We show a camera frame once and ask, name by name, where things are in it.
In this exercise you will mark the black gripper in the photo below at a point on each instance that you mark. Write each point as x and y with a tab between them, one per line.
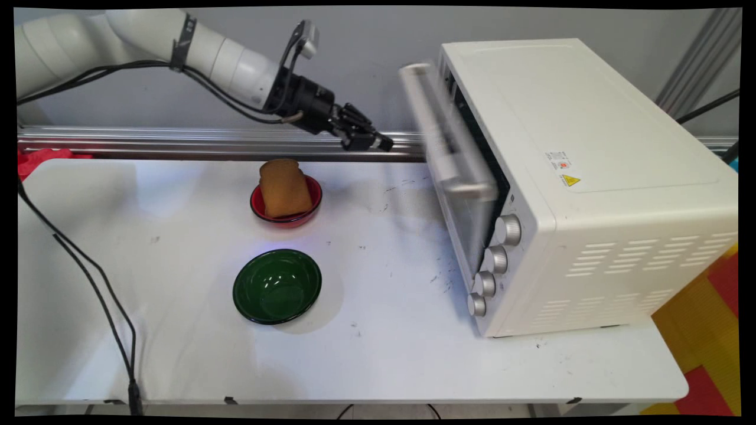
310	106

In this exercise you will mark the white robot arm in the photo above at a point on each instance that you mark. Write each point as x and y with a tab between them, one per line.
236	59

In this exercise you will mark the brown toast bread slice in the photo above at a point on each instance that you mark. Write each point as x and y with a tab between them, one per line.
283	189

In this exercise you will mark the red bowl with black rim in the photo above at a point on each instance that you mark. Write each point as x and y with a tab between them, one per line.
295	219

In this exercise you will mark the green bowl with black rim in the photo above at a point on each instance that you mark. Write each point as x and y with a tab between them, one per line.
276	289

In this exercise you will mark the silver oven knob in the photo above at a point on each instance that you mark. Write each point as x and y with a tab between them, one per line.
509	230
476	305
496	259
484	284

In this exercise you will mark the white label sticker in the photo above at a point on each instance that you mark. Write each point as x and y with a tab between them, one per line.
558	160

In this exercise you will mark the yellow warning sticker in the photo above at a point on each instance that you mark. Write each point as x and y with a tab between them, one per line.
570	180

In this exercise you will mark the white toaster oven body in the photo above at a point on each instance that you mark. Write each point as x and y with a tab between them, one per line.
590	147

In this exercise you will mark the red cloth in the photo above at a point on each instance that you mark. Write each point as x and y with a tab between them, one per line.
41	160

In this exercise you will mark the yellow and red floor mat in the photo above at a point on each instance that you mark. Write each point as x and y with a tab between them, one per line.
703	330

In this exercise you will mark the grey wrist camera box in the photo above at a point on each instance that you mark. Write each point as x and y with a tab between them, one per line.
308	41

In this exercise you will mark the aluminium rail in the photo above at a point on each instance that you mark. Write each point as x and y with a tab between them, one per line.
177	144

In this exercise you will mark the aluminium frame post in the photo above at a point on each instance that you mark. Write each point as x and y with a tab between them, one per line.
703	59

